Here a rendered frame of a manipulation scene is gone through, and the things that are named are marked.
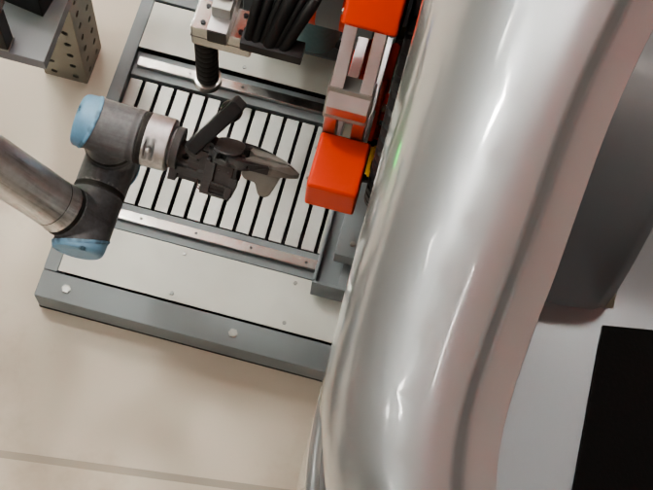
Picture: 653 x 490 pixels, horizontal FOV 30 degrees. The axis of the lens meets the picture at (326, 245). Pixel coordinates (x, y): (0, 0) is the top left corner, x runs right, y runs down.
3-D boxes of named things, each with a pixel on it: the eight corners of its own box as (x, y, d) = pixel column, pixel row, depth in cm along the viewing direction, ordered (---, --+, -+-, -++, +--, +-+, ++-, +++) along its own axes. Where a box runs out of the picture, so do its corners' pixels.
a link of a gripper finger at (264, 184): (292, 200, 204) (238, 185, 204) (300, 169, 201) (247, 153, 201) (289, 208, 201) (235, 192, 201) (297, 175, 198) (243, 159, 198)
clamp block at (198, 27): (250, 59, 179) (250, 41, 174) (190, 44, 179) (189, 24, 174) (258, 30, 181) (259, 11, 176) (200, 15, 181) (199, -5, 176)
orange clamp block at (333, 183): (366, 162, 184) (353, 216, 180) (317, 150, 184) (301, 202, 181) (371, 143, 177) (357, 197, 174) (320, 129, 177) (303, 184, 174)
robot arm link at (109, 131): (87, 107, 209) (82, 80, 200) (156, 127, 209) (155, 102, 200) (68, 155, 206) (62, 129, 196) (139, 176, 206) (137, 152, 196)
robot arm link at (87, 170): (77, 195, 216) (70, 167, 205) (98, 139, 220) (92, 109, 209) (127, 210, 216) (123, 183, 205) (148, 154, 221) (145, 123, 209)
